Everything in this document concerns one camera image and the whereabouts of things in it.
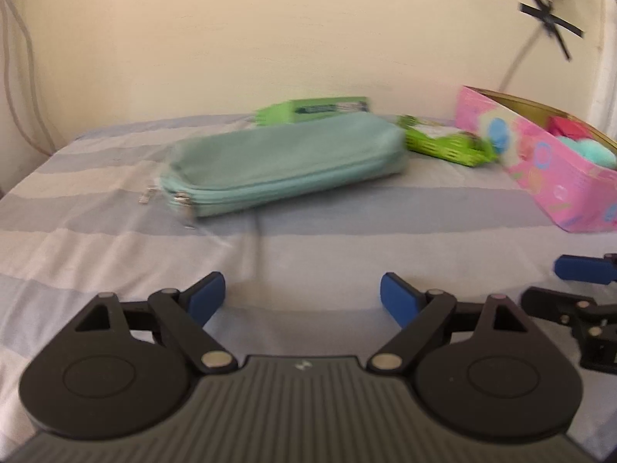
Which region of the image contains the green cardboard box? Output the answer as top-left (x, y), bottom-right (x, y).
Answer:
top-left (255, 97), bottom-right (369, 127)

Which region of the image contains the teal zipper pencil case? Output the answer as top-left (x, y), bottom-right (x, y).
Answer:
top-left (140, 115), bottom-right (408, 219)

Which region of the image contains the dark cable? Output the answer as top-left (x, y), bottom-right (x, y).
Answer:
top-left (5, 0), bottom-right (55, 155)

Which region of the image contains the green white packet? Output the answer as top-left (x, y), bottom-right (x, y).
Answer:
top-left (398, 115), bottom-right (497, 169)

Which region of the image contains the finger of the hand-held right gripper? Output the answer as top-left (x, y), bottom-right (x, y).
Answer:
top-left (554, 253), bottom-right (617, 284)
top-left (521, 287), bottom-right (617, 374)

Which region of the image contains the striped bed sheet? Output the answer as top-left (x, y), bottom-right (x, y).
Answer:
top-left (0, 115), bottom-right (617, 454)

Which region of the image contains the pink patterned box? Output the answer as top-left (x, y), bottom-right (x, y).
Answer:
top-left (455, 86), bottom-right (617, 233)

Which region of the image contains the black tape cross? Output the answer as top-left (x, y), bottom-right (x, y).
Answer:
top-left (518, 0), bottom-right (585, 61)

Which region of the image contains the white wall cable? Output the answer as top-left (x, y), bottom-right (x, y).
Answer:
top-left (499, 29), bottom-right (545, 91)

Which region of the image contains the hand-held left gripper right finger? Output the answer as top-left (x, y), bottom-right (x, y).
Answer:
top-left (366, 272), bottom-right (537, 374)

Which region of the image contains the red cigarette box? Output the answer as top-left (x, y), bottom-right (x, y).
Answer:
top-left (547, 116), bottom-right (596, 140)

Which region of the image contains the teal plush bear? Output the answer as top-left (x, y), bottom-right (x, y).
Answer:
top-left (559, 136), bottom-right (617, 171)

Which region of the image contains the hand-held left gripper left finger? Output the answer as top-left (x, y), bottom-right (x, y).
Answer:
top-left (74, 271), bottom-right (238, 374)

